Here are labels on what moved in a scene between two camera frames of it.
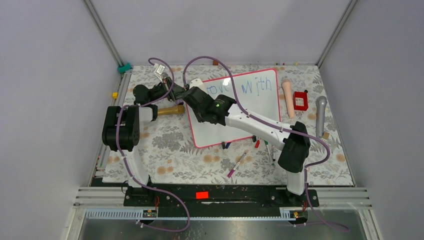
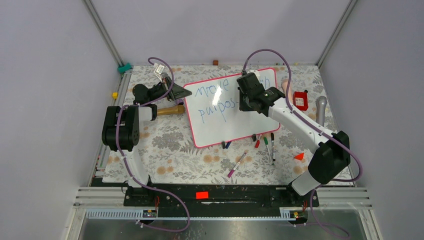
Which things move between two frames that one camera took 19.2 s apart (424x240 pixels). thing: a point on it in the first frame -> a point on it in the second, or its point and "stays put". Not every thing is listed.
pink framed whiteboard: [257, 93] stays put
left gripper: [177, 91] stays put
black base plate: [218, 197] stays put
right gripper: [199, 119] -> [242, 106]
